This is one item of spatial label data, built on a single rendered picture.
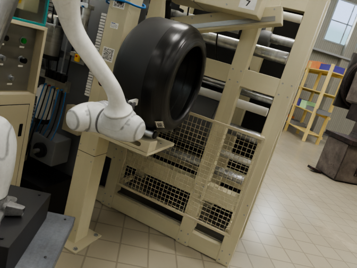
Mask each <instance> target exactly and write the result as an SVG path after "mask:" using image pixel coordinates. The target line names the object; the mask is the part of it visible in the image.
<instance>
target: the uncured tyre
mask: <svg viewBox="0 0 357 268"><path fill-rule="evenodd" d="M206 56H207V52H206V44H205V41H204V39H203V37H202V35H201V34H200V32H199V30H198V29H197V28H195V27H193V26H192V25H190V24H186V23H182V22H178V21H174V20H170V19H166V18H162V17H150V18H147V19H145V20H143V21H142V22H140V23H139V24H138V25H137V26H135V27H134V28H133V29H132V30H131V31H130V32H129V34H128V35H127V36H126V38H125V39H124V41H123V43H122V45H121V47H120V49H119V51H118V54H117V57H116V60H115V64H114V68H113V75H114V76H115V78H116V79H117V81H118V83H119V84H120V86H121V88H122V91H123V94H124V97H125V99H128V100H132V99H135V98H136V99H138V104H137V105H136V106H135V107H134V112H135V113H136V115H138V116H139V117H141V118H142V119H143V121H144V122H145V126H146V127H147V128H150V129H153V130H155V131H157V132H163V133H165V132H169V131H171V130H173V129H175V128H177V127H178V126H179V125H181V124H182V122H183V121H184V120H185V119H186V117H187V116H188V115H189V113H190V111H191V109H192V108H193V106H194V103H195V101H196V99H197V97H198V93H199V91H200V88H201V84H202V81H203V76H204V73H205V67H206ZM155 121H163V124H164V128H157V127H156V124H155Z"/></svg>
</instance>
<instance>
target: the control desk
mask: <svg viewBox="0 0 357 268"><path fill-rule="evenodd" d="M47 29H48V28H46V27H43V26H39V25H36V24H32V23H27V22H23V21H19V20H15V19H12V21H11V23H10V26H9V28H8V30H7V33H6V36H5V38H4V41H3V43H2V46H1V48H0V116H2V117H4V118H5V119H7V120H8V122H9V123H10V124H11V125H12V126H13V129H14V132H15V135H16V140H17V153H16V161H15V167H14V172H13V177H12V181H11V185H14V186H20V182H21V177H22V170H23V165H24V158H25V155H26V149H27V143H28V137H29V131H30V125H31V119H32V113H33V107H34V103H35V97H36V92H37V86H38V80H39V74H40V68H41V63H42V59H43V52H44V47H45V41H46V35H47Z"/></svg>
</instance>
